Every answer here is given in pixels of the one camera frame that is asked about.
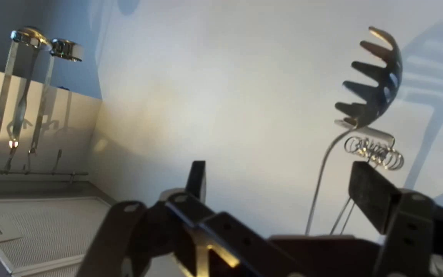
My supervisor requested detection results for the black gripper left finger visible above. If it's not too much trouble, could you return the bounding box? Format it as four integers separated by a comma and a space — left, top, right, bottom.
76, 161, 307, 277

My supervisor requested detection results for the metal hook rail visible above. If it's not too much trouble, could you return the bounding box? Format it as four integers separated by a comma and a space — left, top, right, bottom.
0, 172, 91, 182

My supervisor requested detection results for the hanging metal utensil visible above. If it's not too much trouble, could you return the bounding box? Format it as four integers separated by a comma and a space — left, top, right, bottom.
5, 52, 36, 175
27, 38, 85, 159

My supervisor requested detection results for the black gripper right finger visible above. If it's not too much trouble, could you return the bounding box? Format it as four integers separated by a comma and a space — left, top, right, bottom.
348, 161, 443, 277

